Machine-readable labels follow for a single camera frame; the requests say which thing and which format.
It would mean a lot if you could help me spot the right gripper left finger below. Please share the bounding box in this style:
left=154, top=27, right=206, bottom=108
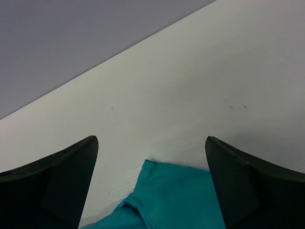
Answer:
left=0, top=135, right=98, bottom=229

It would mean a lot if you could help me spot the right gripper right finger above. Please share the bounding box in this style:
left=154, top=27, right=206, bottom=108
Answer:
left=205, top=136, right=305, bottom=229

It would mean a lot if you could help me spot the teal t shirt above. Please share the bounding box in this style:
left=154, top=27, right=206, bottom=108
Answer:
left=88, top=159, right=225, bottom=229

